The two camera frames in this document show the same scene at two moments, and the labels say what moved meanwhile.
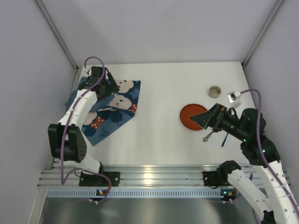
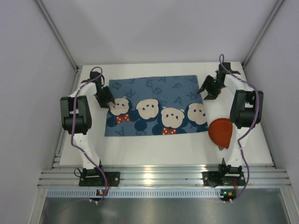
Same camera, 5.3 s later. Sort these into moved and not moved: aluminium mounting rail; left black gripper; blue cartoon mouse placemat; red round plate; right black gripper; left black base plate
Moved: right black gripper; left black gripper; red round plate; blue cartoon mouse placemat
Not moved: left black base plate; aluminium mounting rail
